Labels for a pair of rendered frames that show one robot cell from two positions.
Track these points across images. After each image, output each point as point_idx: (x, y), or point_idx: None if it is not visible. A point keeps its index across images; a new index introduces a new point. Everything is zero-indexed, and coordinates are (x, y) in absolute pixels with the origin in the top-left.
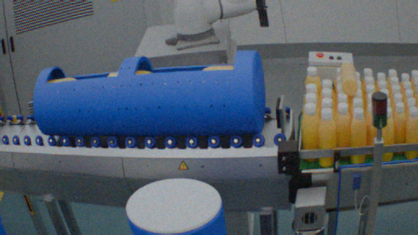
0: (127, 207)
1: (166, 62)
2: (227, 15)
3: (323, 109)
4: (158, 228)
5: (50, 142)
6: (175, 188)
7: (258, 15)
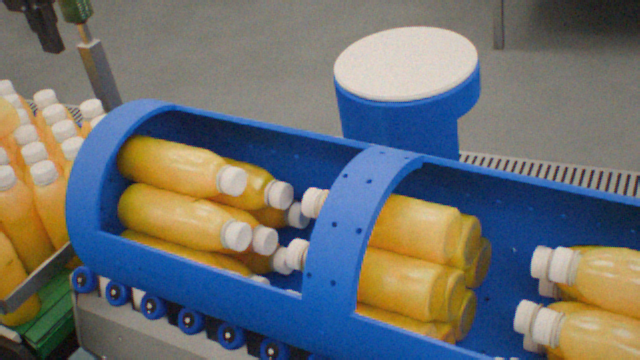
0: (473, 59)
1: None
2: None
3: (92, 107)
4: (436, 29)
5: None
6: (388, 81)
7: (55, 21)
